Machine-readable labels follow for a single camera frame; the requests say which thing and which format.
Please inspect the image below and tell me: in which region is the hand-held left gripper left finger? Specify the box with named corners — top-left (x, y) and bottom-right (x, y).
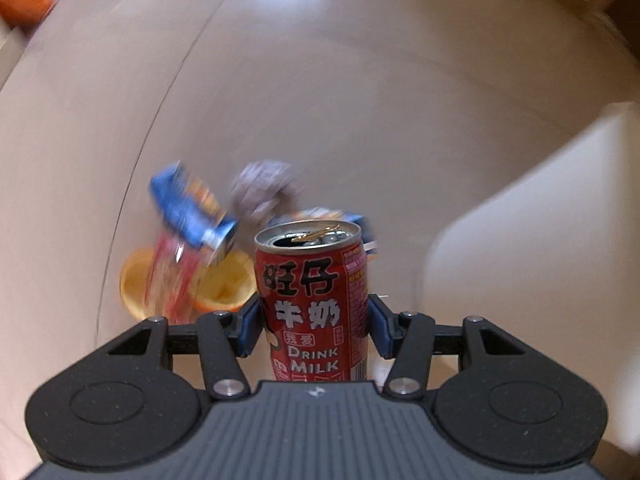
top-left (102, 296), bottom-right (262, 402)

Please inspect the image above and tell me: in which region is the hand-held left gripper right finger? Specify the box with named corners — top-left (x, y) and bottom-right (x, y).
top-left (368, 295), bottom-right (523, 399)

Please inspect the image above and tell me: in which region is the red drink can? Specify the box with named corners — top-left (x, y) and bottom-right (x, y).
top-left (253, 222), bottom-right (371, 384)

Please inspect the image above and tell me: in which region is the orange fruit peel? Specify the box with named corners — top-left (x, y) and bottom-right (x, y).
top-left (119, 247), bottom-right (257, 322)

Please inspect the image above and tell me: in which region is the red snack packet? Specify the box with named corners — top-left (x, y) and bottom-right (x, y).
top-left (144, 234), bottom-right (202, 325)

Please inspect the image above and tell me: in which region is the blue snack packet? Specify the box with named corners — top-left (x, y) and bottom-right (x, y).
top-left (150, 161), bottom-right (239, 262)

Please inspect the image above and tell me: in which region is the crumpled grey wrapper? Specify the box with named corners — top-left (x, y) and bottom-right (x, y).
top-left (229, 160), bottom-right (302, 227)

